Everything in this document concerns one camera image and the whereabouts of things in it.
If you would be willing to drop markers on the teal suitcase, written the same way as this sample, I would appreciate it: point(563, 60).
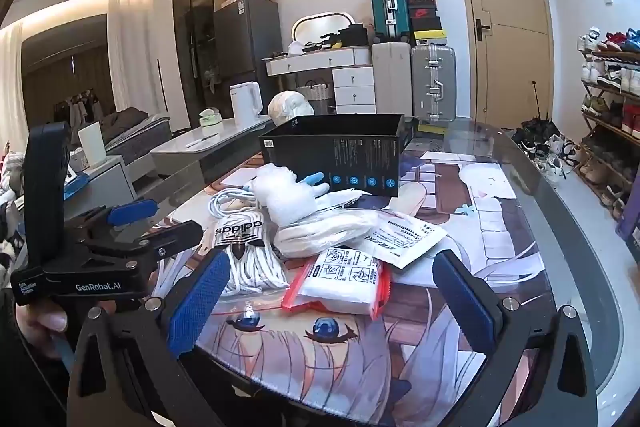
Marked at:
point(390, 7)

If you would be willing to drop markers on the black cardboard box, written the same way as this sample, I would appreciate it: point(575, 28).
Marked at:
point(325, 152)

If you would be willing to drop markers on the dark glass cabinet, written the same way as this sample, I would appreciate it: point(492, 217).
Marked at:
point(197, 32)

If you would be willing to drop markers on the white vanity desk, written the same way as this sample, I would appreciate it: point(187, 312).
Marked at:
point(350, 82)

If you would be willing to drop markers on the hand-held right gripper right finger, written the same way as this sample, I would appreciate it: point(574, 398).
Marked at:
point(462, 302)

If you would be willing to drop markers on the wooden shoe rack with shoes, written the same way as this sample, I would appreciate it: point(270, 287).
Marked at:
point(612, 117)

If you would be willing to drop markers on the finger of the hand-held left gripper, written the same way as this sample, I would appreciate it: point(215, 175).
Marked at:
point(132, 212)
point(167, 239)

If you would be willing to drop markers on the beige suitcase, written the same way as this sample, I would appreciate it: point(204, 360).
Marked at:
point(391, 79)

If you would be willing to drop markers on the grey side table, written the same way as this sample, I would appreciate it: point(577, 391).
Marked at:
point(107, 187)

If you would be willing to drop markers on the dark brown curtain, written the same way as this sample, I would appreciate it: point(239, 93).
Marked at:
point(65, 72)

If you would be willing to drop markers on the plain black shoe box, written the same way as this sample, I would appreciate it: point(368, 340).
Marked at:
point(427, 24)

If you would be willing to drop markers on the red and black shoe box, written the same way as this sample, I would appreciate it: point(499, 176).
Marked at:
point(424, 10)

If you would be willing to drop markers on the white black printed packet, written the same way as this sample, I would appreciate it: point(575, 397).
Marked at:
point(345, 199)

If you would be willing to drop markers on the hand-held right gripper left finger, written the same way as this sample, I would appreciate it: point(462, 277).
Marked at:
point(200, 297)

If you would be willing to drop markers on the wicker basket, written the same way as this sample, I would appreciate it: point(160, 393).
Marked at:
point(313, 92)

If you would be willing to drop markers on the pile of shoes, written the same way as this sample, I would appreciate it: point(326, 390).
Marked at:
point(547, 152)

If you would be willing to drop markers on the person's left hand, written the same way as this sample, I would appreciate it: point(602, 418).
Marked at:
point(45, 318)

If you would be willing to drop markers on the white counter table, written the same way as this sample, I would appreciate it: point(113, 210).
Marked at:
point(215, 147)

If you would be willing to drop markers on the white plaster head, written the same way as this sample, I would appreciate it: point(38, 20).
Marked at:
point(290, 107)

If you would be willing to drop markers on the grey mattress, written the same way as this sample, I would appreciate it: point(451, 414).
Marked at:
point(135, 132)

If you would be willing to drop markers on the grey refrigerator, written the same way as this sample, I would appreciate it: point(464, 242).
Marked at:
point(247, 47)

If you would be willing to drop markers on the white curtain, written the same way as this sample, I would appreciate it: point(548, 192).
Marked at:
point(132, 57)

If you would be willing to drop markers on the white square bin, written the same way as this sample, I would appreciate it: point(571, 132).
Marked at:
point(91, 146)

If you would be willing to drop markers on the black bag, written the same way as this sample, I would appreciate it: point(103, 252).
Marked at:
point(354, 36)

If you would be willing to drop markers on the white soft package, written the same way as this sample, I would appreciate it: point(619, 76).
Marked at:
point(320, 232)

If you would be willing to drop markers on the white and blue plush toy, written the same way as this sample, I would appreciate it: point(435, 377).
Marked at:
point(285, 199)

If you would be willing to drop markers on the oval white-framed mirror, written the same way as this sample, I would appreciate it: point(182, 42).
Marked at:
point(320, 27)

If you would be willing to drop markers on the white adidas socks bundle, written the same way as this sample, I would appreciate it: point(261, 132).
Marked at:
point(250, 262)

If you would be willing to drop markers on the black thin stand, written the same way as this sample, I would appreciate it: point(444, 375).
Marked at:
point(536, 102)

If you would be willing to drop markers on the purple box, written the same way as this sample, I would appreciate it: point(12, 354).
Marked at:
point(631, 227)

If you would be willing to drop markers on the red-edged bag of white tissue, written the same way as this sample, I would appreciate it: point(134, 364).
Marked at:
point(340, 292)

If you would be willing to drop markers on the beige wooden door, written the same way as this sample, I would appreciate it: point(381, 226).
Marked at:
point(505, 32)

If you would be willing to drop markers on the white electric kettle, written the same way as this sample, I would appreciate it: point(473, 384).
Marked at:
point(245, 104)

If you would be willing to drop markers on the green tissue box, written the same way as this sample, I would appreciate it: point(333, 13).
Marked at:
point(210, 118)

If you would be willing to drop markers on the printed cartoon desk mat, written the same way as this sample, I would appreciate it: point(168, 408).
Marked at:
point(450, 207)

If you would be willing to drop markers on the pile of clothes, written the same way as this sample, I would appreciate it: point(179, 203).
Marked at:
point(11, 202)

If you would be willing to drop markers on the silver suitcase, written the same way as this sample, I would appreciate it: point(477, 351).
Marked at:
point(433, 84)

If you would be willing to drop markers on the yellow and black shoe box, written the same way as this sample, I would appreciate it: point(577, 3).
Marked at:
point(430, 39)

